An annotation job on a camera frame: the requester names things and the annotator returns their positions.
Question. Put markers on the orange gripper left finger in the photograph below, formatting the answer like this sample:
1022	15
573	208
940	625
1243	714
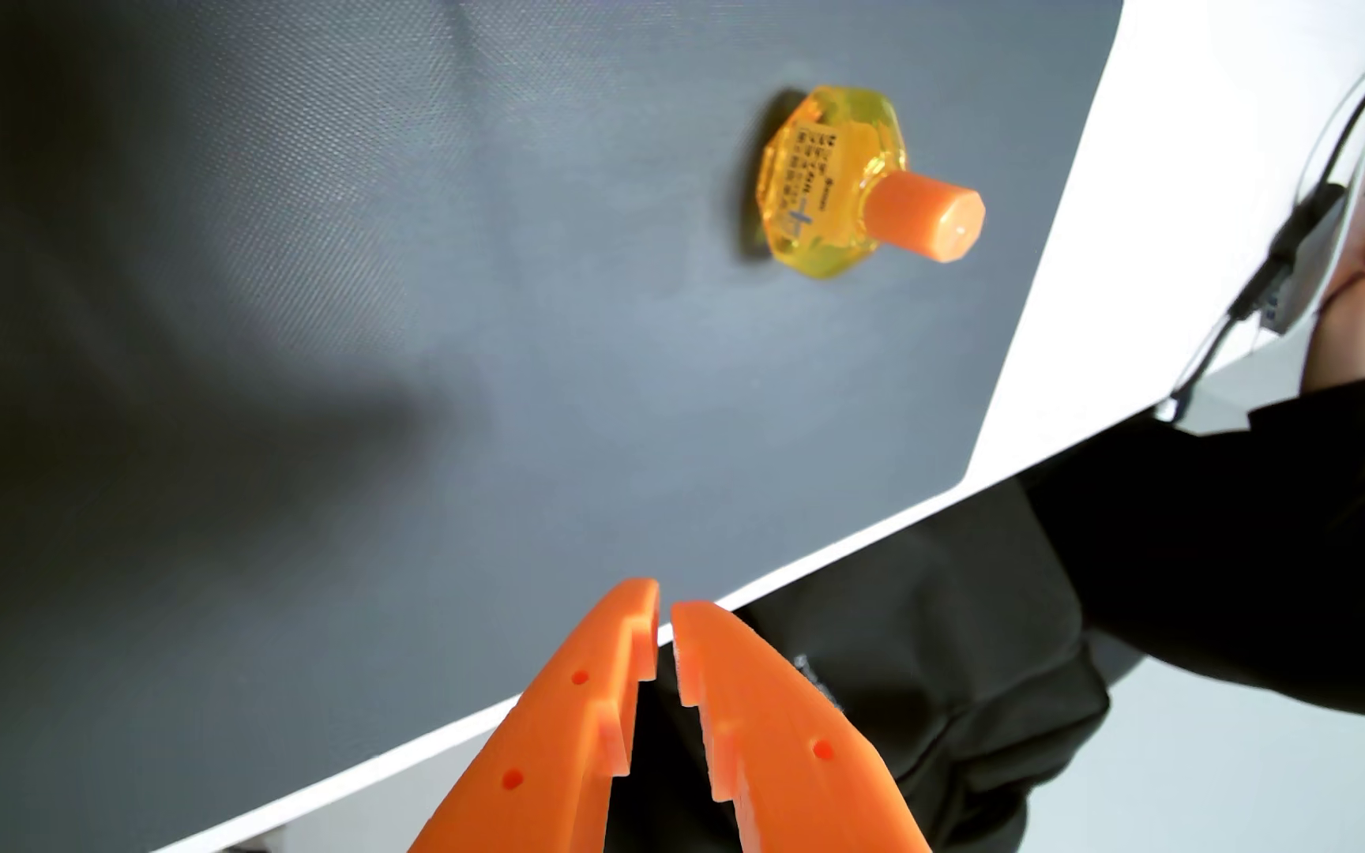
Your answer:
552	746

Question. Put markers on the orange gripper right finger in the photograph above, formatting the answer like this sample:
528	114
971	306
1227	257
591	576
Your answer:
789	758

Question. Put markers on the yellow eyedrops bottle orange cap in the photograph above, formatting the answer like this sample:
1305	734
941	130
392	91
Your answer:
837	190

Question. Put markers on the black fabric bag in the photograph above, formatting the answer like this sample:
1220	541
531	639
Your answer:
943	687

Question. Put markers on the dark grey textured mat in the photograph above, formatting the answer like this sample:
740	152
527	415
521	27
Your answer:
398	355

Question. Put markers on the person in black sleeves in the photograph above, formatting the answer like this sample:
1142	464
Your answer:
1263	557

